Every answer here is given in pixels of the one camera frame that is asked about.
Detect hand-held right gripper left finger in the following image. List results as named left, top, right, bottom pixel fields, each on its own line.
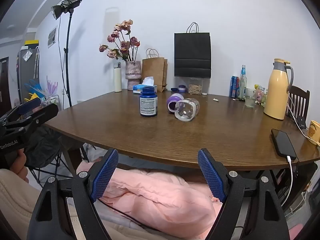
left=26, top=148, right=119, bottom=240

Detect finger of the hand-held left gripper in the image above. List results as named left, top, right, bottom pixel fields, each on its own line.
left=0, top=97, right=41, bottom=126
left=5, top=103, right=59, bottom=135

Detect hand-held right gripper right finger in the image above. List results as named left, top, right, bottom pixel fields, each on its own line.
left=197, top=148, right=292, bottom=240

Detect clear cup with white rim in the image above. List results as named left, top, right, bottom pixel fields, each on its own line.
left=174, top=98, right=201, bottom=123

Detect person's left forearm beige sleeve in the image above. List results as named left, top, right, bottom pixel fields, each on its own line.
left=0, top=168, right=78, bottom=240

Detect person's left hand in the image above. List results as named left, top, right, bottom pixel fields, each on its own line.
left=8, top=151, right=29, bottom=183

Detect purple clothes hangers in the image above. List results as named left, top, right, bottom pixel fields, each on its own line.
left=46, top=76, right=59, bottom=97

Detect grey refrigerator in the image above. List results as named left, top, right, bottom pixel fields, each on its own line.
left=16, top=46, right=41, bottom=103

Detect black folding chair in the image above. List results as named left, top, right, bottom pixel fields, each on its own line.
left=24, top=126, right=73, bottom=188

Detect dark wooden door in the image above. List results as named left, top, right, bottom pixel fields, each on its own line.
left=0, top=57, right=12, bottom=112

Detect pink blanket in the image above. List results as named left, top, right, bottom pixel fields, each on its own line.
left=76, top=160, right=226, bottom=240

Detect black light stand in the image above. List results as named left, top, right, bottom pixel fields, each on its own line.
left=57, top=8, right=73, bottom=107

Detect black smartphone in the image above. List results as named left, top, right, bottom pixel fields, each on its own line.
left=271, top=128, right=297, bottom=161

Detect purple lid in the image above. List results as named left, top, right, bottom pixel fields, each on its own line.
left=166, top=93, right=185, bottom=115

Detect blue pill bottle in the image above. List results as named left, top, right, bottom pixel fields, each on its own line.
left=139, top=86, right=158, bottom=117

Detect white thermos bottle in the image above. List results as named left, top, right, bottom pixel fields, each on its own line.
left=113, top=62, right=122, bottom=93

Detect clear drinking glass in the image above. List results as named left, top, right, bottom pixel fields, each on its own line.
left=245, top=88, right=257, bottom=109

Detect clear box with sticks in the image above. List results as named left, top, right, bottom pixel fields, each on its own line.
left=188, top=77, right=203, bottom=95

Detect blue drink can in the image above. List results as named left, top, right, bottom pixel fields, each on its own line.
left=229, top=75, right=240, bottom=98

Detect colourful snack packets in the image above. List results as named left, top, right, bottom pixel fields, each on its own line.
left=253, top=84, right=268, bottom=107

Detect clear glass bottle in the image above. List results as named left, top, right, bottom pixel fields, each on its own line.
left=237, top=65, right=248, bottom=101

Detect blue tissue box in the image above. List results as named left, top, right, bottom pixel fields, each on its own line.
left=133, top=76, right=158, bottom=95

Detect pink ceramic vase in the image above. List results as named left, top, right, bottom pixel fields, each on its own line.
left=125, top=61, right=142, bottom=91

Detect yellow thermos jug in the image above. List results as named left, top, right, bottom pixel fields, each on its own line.
left=263, top=58, right=294, bottom=120

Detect black studio light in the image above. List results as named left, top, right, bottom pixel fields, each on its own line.
left=51, top=0, right=83, bottom=20

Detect dried pink flowers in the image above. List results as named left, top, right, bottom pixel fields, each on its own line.
left=99, top=19, right=140, bottom=62

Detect yellow bear mug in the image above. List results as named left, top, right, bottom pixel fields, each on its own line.
left=306, top=120, right=320, bottom=146

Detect brown paper bag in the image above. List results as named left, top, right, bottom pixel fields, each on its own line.
left=142, top=48, right=168, bottom=93

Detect dark wooden chair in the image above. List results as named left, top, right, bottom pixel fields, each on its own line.
left=285, top=85, right=311, bottom=122

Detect black paper bag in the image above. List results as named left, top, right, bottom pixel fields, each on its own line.
left=174, top=22, right=212, bottom=78

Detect black cable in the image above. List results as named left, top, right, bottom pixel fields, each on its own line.
left=99, top=197, right=153, bottom=232

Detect wall poster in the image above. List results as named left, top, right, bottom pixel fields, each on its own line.
left=47, top=27, right=57, bottom=48

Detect white charging cable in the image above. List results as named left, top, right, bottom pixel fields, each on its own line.
left=281, top=155, right=294, bottom=207

